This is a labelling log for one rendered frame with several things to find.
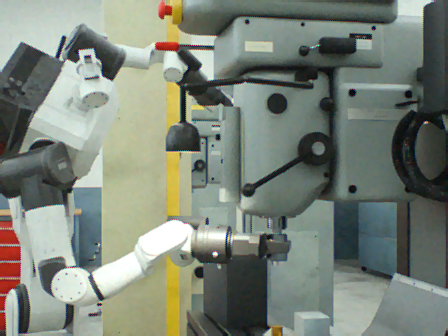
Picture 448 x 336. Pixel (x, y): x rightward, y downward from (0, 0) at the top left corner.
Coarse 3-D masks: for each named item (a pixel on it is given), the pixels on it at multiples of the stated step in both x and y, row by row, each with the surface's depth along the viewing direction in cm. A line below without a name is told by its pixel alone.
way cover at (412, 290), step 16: (400, 288) 169; (416, 288) 162; (432, 288) 156; (384, 304) 173; (400, 304) 166; (416, 304) 159; (432, 304) 153; (384, 320) 169; (400, 320) 162; (416, 320) 156; (432, 320) 150
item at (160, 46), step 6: (156, 42) 156; (162, 42) 157; (168, 42) 157; (174, 42) 157; (156, 48) 157; (162, 48) 157; (168, 48) 157; (174, 48) 157; (180, 48) 158; (186, 48) 158; (192, 48) 158; (198, 48) 159; (204, 48) 159; (210, 48) 159
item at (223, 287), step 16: (208, 272) 198; (224, 272) 184; (240, 272) 183; (256, 272) 185; (208, 288) 198; (224, 288) 184; (240, 288) 183; (256, 288) 185; (208, 304) 198; (224, 304) 184; (240, 304) 183; (256, 304) 185; (224, 320) 184; (240, 320) 183; (256, 320) 185
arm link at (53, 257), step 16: (48, 208) 152; (64, 208) 157; (32, 224) 152; (48, 224) 152; (64, 224) 154; (32, 240) 152; (48, 240) 151; (64, 240) 153; (48, 256) 151; (64, 256) 152; (48, 272) 149; (64, 272) 148; (80, 272) 149; (48, 288) 149; (64, 288) 148; (80, 288) 148
